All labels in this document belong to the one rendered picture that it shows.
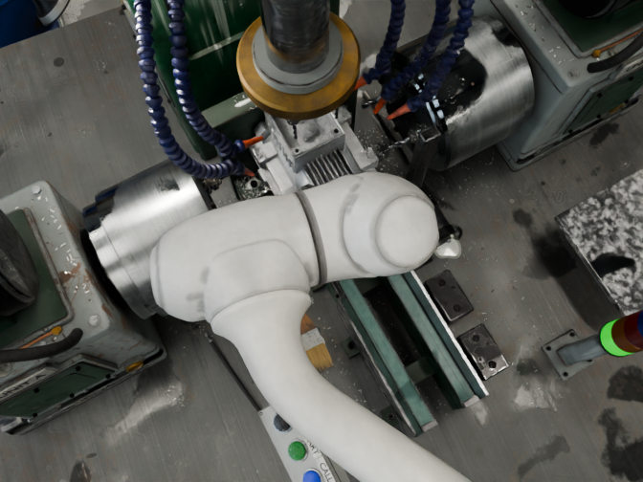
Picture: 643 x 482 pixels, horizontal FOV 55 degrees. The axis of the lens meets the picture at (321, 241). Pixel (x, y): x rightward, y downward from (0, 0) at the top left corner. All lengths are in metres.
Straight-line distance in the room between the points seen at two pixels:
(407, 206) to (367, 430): 0.21
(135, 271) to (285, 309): 0.49
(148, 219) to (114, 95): 0.62
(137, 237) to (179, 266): 0.44
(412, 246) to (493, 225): 0.84
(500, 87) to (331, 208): 0.61
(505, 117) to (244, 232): 0.70
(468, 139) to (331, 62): 0.36
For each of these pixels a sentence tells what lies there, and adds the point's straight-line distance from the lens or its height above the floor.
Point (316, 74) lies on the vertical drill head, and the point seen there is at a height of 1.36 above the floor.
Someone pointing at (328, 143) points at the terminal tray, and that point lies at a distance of 1.07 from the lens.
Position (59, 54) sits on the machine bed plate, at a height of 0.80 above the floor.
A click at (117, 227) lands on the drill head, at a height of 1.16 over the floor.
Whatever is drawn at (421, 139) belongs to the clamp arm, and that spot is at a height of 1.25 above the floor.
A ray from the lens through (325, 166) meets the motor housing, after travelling 1.09.
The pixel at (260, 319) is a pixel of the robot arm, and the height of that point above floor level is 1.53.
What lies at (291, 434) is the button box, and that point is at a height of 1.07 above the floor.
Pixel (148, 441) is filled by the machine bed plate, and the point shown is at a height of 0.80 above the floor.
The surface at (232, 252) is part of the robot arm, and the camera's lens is 0.59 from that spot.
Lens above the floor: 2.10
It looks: 73 degrees down
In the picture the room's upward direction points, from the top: 2 degrees counter-clockwise
